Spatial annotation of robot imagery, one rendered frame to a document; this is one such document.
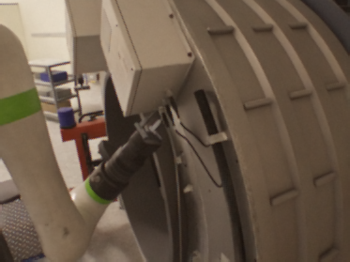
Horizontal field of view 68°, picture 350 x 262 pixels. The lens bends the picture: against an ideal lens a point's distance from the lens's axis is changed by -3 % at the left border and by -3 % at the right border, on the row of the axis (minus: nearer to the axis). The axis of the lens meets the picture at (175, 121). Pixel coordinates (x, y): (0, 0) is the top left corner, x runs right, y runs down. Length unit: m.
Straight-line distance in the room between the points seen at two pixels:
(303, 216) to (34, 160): 0.53
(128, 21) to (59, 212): 0.42
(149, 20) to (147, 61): 0.11
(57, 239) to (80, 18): 0.79
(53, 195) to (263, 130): 0.44
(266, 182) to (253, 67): 0.23
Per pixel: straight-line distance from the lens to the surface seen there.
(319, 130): 0.63
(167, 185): 0.72
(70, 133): 2.14
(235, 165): 0.48
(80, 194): 0.75
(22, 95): 0.54
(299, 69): 0.65
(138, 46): 0.53
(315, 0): 0.89
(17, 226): 1.93
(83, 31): 1.09
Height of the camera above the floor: 1.74
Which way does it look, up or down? 23 degrees down
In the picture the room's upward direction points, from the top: 2 degrees counter-clockwise
